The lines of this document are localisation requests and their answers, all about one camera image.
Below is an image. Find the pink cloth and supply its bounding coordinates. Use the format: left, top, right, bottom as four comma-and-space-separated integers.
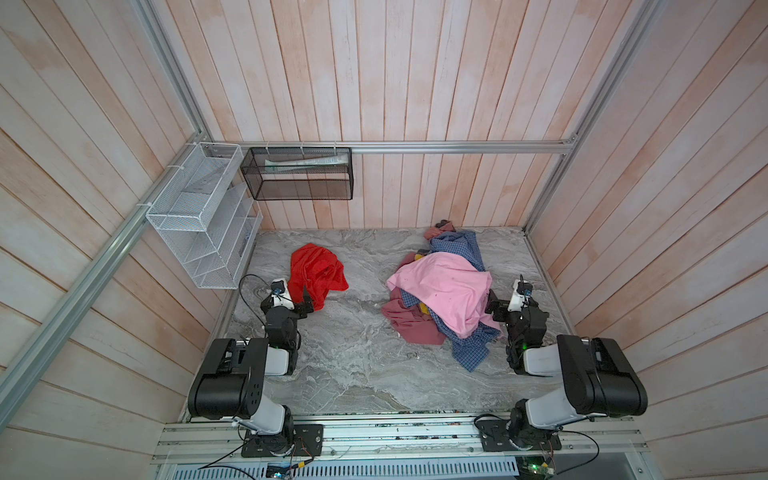
386, 252, 499, 339

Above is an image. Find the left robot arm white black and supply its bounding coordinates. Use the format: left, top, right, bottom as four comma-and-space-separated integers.
187, 290, 314, 456

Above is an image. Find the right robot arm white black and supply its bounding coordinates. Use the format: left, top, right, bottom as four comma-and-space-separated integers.
485, 289, 649, 450

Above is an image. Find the blue checkered cloth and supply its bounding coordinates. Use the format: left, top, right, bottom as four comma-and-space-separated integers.
418, 230, 500, 372

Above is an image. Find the maroon cloth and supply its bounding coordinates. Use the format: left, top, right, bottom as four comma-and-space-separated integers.
381, 252, 446, 346

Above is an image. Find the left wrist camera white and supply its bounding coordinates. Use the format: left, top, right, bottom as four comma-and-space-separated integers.
270, 278, 295, 310

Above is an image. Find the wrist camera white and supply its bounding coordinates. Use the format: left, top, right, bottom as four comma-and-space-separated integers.
270, 278, 295, 310
507, 277, 533, 312

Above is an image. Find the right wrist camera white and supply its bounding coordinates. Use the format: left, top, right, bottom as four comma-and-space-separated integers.
507, 277, 533, 312

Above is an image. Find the dusty red cloth at wall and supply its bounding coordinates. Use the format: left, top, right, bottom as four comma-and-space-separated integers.
424, 220, 456, 241

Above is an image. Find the white wire mesh shelf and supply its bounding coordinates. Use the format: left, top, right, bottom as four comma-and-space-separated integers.
146, 142, 263, 290

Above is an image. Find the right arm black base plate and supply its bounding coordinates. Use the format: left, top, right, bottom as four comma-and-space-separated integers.
473, 416, 563, 453

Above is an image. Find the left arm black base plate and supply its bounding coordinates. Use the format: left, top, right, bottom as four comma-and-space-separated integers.
241, 424, 324, 459

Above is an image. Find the black wire mesh basket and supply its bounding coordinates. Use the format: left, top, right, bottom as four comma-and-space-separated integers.
240, 146, 355, 201

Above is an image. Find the aluminium mounting rail front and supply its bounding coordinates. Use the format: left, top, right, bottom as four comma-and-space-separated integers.
150, 412, 650, 465

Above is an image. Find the aluminium frame rail back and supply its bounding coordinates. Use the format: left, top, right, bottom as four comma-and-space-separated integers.
236, 140, 575, 155

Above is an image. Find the aluminium frame rail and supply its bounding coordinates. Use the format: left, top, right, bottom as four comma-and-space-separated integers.
1, 132, 208, 429
236, 140, 575, 155

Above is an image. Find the white slotted cable duct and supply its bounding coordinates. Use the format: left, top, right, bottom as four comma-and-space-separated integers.
167, 457, 520, 479

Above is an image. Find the aluminium frame rail left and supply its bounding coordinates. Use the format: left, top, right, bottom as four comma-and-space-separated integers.
1, 132, 208, 429

